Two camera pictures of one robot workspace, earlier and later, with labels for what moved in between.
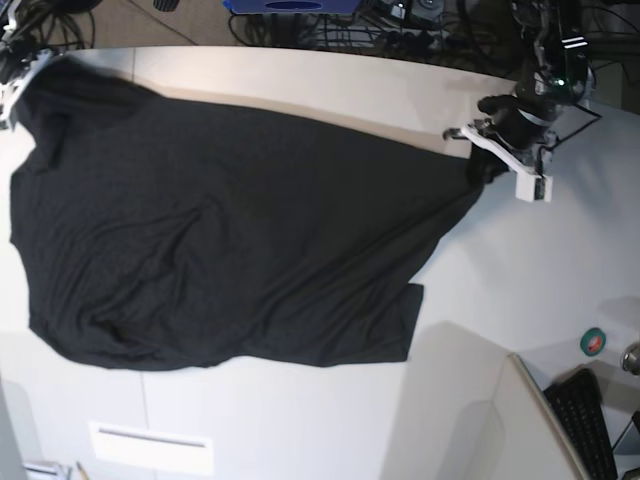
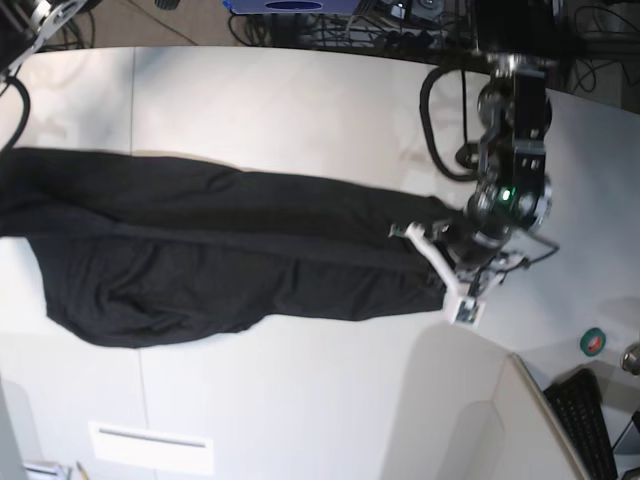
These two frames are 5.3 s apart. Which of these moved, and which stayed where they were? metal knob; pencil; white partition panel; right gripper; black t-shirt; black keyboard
Moved: black t-shirt; right gripper
Stayed: metal knob; pencil; black keyboard; white partition panel
